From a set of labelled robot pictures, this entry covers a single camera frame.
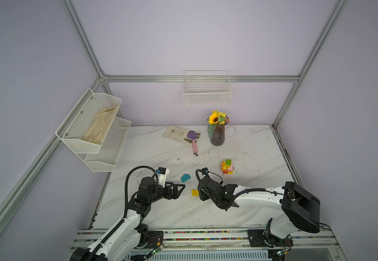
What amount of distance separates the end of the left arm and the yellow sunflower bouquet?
1.23 feet

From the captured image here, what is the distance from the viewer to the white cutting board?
3.81ft

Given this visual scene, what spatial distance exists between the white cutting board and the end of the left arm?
44 centimetres

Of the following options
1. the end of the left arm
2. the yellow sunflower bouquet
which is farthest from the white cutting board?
the end of the left arm

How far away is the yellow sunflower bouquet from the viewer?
905 mm

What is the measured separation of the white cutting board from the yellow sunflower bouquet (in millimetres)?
264

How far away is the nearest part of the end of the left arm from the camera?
2.13ft
